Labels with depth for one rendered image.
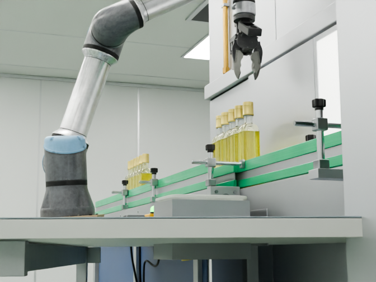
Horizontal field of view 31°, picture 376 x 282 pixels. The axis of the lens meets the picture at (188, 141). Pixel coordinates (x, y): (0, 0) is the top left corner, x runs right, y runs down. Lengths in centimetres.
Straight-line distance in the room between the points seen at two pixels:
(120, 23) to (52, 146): 41
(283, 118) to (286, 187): 47
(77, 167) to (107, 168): 619
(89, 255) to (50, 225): 151
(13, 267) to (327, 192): 75
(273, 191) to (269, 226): 70
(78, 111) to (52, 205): 33
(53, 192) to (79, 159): 11
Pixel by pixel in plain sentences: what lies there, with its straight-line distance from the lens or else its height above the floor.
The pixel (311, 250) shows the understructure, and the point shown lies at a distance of 209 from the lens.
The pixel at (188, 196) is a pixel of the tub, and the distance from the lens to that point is 177.
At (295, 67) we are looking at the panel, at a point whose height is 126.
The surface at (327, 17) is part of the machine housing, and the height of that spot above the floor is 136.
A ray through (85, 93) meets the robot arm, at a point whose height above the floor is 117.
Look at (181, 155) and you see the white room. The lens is 835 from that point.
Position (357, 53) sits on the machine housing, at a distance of 121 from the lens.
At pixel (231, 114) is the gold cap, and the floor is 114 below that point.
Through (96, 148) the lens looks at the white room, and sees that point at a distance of 808.
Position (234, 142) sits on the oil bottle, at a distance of 217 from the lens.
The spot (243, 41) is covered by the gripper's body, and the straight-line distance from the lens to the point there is 221.
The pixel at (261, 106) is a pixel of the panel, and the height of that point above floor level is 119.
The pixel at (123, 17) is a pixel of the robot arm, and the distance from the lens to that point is 200.
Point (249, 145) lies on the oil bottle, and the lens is 211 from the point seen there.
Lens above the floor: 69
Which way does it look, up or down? 9 degrees up
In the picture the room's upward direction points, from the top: straight up
